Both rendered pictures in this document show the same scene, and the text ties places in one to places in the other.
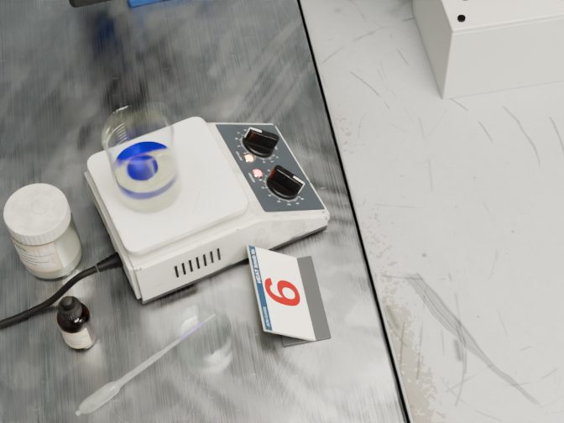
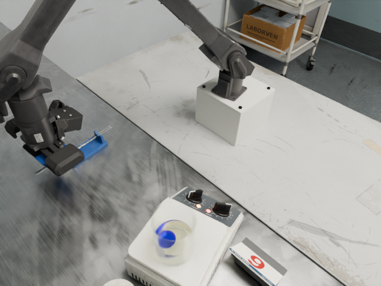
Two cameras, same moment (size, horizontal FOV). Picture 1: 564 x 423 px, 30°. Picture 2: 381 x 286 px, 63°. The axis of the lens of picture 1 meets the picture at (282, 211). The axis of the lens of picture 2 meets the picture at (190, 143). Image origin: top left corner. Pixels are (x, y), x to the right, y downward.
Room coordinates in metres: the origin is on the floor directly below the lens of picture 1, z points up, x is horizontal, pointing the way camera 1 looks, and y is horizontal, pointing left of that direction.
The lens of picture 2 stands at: (0.38, 0.25, 1.44)
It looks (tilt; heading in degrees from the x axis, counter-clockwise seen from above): 45 degrees down; 320
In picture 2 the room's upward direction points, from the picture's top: 3 degrees clockwise
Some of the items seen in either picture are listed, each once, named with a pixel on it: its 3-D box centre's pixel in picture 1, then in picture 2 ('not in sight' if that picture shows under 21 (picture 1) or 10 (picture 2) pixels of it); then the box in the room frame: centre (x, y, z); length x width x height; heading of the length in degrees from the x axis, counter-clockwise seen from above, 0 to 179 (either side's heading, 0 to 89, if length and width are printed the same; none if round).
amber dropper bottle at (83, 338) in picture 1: (74, 318); not in sight; (0.46, 0.19, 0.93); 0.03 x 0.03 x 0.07
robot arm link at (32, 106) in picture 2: not in sight; (25, 97); (0.90, 0.19, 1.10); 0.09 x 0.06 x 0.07; 77
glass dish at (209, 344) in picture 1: (201, 335); not in sight; (0.45, 0.08, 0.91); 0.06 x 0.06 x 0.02
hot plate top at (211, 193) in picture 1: (166, 183); (178, 240); (0.57, 0.10, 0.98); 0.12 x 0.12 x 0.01; 23
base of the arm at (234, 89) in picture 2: not in sight; (230, 79); (0.80, -0.21, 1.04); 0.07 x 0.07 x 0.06; 16
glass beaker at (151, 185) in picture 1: (146, 159); (173, 232); (0.57, 0.12, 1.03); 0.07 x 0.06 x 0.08; 144
